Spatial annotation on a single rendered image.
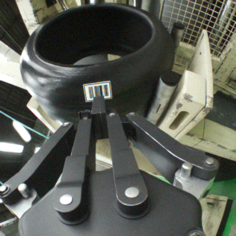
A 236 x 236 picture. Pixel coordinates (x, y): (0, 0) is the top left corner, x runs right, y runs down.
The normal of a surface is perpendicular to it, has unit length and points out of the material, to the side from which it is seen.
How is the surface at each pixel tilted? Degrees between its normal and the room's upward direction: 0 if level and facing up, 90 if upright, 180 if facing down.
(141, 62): 99
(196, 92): 90
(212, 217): 90
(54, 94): 94
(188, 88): 90
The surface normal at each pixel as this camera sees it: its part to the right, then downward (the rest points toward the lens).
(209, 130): 0.00, -0.44
